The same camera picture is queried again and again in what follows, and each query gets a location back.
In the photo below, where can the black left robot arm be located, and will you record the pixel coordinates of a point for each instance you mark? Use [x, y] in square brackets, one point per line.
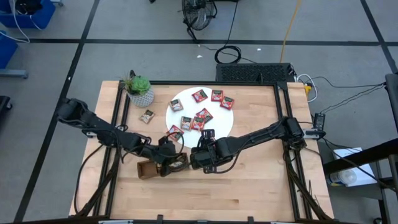
[93, 123]

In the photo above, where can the brown wooden tea box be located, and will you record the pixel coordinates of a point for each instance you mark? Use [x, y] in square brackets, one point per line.
[146, 170]

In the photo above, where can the black floor fan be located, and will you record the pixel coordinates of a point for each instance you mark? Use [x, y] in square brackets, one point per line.
[199, 12]

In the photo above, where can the succulent in white patterned pot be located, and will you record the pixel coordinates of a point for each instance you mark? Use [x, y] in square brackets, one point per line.
[141, 96]

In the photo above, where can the blue plastic bin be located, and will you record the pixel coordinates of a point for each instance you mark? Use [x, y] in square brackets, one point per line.
[7, 49]
[43, 18]

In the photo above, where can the white round plate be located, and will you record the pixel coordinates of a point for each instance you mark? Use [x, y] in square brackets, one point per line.
[219, 123]

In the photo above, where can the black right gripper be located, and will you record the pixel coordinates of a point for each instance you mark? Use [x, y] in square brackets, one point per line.
[208, 144]

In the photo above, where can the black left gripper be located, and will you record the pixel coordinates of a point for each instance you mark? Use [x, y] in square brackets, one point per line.
[166, 152]

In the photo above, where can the red strawberry tea packet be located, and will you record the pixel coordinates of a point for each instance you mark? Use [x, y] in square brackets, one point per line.
[197, 124]
[204, 115]
[199, 96]
[227, 103]
[217, 96]
[174, 132]

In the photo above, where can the white cardboard box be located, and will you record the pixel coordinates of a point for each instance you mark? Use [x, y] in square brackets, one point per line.
[351, 177]

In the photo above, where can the black power adapter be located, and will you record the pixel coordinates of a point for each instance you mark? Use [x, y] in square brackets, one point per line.
[319, 121]

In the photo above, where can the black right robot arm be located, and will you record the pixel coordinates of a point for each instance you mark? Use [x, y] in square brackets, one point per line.
[258, 136]

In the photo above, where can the black metal stand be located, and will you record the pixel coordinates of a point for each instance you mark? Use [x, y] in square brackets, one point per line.
[391, 93]

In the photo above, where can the black perforated computer case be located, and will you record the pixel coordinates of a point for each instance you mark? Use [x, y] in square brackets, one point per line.
[252, 73]

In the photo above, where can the yellow power strip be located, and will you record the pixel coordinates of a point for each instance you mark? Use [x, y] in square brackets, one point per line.
[308, 90]

